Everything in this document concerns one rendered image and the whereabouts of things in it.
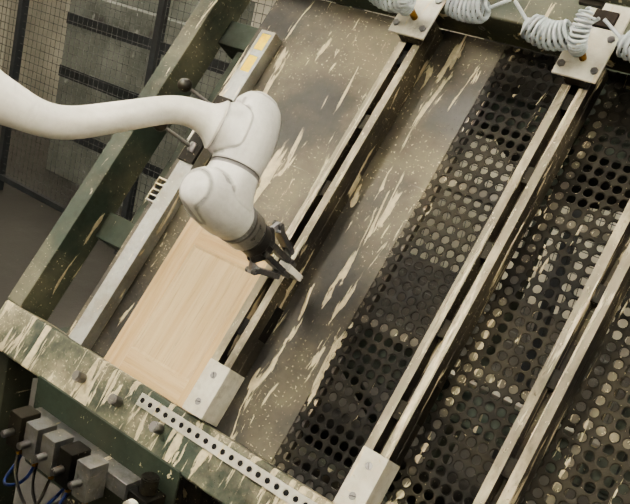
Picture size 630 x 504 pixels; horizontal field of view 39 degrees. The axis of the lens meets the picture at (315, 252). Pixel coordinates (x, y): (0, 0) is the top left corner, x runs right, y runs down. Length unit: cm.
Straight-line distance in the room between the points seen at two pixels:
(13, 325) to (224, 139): 94
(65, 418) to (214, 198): 82
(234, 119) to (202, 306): 58
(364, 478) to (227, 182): 63
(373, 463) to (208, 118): 73
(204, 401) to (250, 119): 64
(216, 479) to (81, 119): 80
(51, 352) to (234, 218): 79
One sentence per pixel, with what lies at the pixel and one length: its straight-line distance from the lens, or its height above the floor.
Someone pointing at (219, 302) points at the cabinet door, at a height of 111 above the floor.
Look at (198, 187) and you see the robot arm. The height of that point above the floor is 146.
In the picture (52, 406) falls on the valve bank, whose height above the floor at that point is 76.
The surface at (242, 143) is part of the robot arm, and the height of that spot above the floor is 154.
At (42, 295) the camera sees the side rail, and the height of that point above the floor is 93.
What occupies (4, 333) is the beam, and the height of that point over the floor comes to 84.
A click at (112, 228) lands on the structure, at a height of 112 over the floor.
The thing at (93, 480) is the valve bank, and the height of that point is 73.
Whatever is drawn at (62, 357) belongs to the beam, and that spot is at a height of 86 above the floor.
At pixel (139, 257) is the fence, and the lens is 226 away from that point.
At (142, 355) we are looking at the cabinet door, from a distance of 215.
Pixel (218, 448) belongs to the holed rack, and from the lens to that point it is 193.
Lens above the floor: 183
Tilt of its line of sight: 16 degrees down
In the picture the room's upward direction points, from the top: 14 degrees clockwise
